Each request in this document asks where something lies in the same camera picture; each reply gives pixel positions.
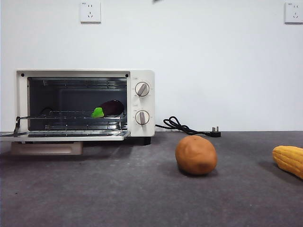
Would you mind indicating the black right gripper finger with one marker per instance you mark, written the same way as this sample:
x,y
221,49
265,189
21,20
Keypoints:
x,y
158,1

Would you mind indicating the purple eggplant green stem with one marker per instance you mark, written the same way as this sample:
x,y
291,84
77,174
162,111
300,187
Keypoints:
x,y
111,107

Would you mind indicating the beige oven knob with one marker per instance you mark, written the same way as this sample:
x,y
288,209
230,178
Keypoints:
x,y
142,117
142,89

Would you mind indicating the white toaster oven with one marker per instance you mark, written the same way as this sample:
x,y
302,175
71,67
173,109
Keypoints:
x,y
151,104

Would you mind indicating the brown potato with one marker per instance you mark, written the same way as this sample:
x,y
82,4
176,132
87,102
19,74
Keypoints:
x,y
196,155

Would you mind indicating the yellow corn cob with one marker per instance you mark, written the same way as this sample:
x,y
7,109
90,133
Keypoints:
x,y
290,159

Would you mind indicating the white wall socket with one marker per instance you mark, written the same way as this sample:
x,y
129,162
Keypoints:
x,y
294,13
90,12

